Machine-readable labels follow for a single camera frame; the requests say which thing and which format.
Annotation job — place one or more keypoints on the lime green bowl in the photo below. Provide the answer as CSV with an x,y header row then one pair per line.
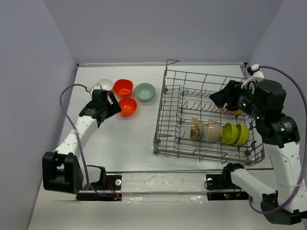
x,y
229,134
243,135

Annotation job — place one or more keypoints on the small white bowl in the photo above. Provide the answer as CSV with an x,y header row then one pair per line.
x,y
105,84

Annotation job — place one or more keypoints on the yellow bowl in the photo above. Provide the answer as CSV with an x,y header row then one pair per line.
x,y
238,112

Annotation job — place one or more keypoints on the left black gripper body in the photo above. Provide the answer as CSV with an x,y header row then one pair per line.
x,y
112,109

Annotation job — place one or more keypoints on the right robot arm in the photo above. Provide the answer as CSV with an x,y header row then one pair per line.
x,y
287,203

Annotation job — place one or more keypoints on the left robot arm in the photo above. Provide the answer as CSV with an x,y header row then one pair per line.
x,y
64,169

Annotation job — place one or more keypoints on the orange round bowl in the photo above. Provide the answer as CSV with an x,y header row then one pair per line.
x,y
128,106

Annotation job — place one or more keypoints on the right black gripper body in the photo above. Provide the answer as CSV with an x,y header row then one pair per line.
x,y
242,98

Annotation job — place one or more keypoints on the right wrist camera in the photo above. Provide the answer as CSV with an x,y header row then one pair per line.
x,y
256,75

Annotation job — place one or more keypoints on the grey wire dish rack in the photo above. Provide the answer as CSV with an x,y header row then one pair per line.
x,y
186,91

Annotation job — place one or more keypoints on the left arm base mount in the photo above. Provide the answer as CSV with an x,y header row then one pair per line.
x,y
110,191

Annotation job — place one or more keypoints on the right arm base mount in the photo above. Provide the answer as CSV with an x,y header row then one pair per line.
x,y
220,186

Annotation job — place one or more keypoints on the pale green ceramic bowl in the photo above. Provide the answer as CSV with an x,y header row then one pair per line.
x,y
144,91

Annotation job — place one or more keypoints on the beige painted ceramic bowl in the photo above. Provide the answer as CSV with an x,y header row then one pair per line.
x,y
196,129

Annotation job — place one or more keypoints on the orange square bowl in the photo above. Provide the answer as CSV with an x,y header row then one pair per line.
x,y
123,88

